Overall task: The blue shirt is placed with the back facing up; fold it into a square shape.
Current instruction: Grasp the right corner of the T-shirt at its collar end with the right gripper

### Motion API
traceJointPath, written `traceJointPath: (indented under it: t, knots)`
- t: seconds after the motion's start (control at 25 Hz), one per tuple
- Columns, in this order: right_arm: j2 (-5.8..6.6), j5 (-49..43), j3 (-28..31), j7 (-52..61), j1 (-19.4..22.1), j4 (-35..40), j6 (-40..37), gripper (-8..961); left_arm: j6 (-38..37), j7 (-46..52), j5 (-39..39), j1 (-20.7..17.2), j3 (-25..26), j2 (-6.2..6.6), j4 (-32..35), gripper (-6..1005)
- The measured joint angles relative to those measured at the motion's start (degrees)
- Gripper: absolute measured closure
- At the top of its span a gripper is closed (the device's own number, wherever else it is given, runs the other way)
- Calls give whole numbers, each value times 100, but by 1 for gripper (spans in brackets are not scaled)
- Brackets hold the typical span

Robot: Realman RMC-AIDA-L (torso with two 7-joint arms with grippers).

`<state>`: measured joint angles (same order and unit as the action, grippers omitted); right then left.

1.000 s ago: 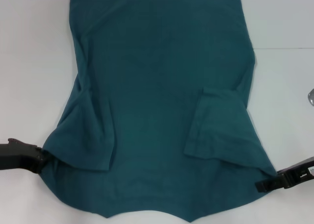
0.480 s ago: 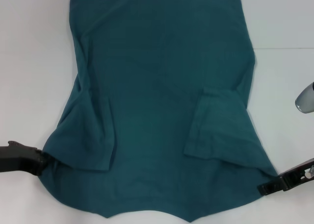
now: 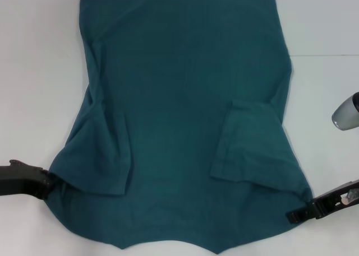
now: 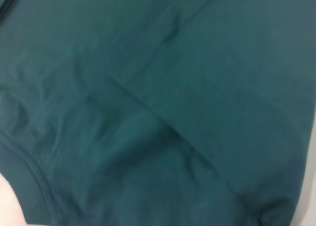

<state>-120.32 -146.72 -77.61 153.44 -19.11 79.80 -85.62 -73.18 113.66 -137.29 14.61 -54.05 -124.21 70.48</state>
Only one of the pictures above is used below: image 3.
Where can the teal blue t-shirt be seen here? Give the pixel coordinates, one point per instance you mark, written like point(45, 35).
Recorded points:
point(174, 113)

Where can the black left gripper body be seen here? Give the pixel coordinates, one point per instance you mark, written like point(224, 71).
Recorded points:
point(19, 180)

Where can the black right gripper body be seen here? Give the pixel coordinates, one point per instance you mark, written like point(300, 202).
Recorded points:
point(331, 202)

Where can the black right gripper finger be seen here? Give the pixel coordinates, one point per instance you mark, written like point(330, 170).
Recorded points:
point(299, 212)
point(300, 218)

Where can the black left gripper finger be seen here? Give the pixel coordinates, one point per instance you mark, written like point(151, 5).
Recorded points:
point(46, 177)
point(43, 191)

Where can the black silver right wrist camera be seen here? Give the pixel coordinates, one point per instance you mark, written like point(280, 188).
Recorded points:
point(346, 113)

